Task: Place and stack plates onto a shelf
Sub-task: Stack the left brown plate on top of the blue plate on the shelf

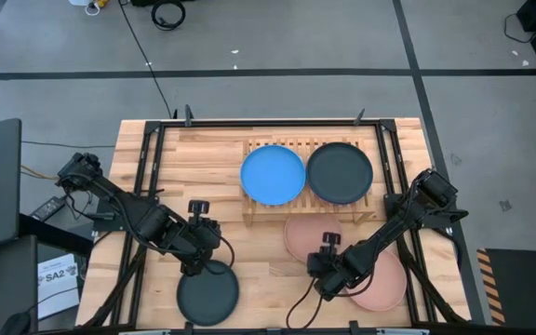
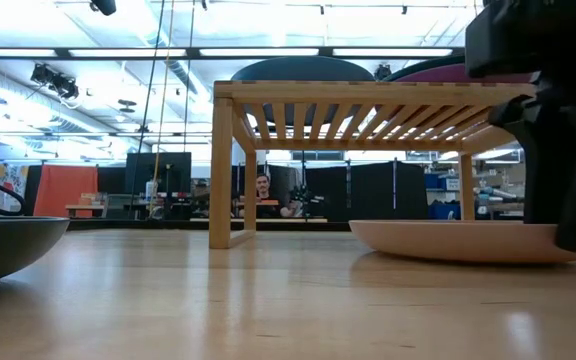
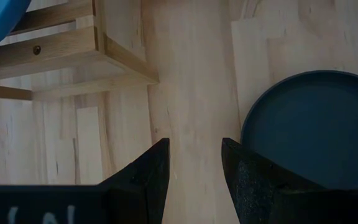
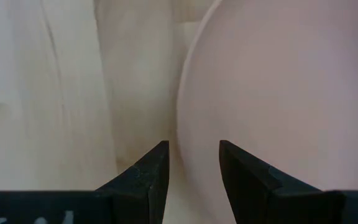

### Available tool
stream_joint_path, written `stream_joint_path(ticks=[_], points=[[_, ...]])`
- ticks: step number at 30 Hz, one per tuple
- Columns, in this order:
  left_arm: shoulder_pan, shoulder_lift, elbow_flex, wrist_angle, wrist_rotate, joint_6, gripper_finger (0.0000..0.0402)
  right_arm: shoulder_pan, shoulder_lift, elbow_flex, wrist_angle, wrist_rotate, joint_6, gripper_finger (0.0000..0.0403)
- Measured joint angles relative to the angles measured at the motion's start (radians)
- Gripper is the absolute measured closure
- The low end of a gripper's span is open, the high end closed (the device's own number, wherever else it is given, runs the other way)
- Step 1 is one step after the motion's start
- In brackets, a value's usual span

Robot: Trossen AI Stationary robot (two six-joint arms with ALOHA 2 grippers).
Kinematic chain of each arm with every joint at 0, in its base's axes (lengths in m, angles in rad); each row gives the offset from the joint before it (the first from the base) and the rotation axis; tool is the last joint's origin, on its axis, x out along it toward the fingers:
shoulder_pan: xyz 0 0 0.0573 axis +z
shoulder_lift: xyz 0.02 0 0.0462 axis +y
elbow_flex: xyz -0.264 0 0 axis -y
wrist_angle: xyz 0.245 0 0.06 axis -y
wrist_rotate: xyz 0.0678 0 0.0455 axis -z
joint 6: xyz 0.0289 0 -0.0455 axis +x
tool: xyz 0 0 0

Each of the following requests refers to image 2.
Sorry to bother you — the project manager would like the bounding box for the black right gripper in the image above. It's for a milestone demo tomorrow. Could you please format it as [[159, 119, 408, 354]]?
[[465, 0, 576, 224]]

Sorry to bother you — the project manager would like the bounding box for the purple plate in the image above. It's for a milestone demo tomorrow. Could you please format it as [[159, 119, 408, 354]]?
[[392, 62, 537, 84]]

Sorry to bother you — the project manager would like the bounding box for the pink plate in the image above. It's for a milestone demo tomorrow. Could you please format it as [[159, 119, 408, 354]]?
[[348, 219, 576, 265]]

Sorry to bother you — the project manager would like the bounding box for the teal plate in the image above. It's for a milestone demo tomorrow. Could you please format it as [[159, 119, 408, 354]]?
[[384, 54, 469, 82]]

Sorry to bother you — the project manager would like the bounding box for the blue plate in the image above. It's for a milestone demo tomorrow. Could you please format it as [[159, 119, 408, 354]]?
[[231, 55, 376, 127]]

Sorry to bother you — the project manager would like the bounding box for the dark grey plate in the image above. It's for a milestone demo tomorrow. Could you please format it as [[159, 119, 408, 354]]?
[[0, 216, 71, 287]]

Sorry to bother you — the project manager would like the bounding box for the wooden slatted shelf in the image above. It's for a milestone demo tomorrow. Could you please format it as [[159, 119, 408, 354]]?
[[209, 79, 537, 250]]

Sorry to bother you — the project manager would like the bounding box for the blue storage bin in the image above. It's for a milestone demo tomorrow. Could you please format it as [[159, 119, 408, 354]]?
[[425, 172, 463, 221]]

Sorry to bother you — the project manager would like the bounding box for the black partition panel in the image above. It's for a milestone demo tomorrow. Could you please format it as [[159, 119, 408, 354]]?
[[302, 161, 429, 222]]

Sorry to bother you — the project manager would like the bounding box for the person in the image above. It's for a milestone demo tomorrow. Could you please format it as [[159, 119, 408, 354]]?
[[253, 173, 292, 219]]

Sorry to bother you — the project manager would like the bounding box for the orange cloth panel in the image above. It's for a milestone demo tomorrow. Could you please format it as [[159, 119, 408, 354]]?
[[33, 164, 99, 219]]

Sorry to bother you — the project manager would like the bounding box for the black ceiling-mounted equipment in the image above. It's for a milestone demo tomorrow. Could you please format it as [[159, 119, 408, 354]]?
[[30, 63, 81, 100]]

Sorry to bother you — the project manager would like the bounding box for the colourful poster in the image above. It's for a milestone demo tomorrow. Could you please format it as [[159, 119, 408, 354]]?
[[0, 164, 30, 212]]

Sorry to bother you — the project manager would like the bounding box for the yellow hanging cord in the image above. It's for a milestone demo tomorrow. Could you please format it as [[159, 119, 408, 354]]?
[[148, 0, 176, 217]]

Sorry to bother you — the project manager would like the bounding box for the long black cable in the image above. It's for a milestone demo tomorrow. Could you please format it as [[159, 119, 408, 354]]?
[[128, 0, 168, 217]]

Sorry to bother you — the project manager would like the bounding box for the black overhead camera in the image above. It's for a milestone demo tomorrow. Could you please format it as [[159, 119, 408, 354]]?
[[90, 0, 118, 17]]

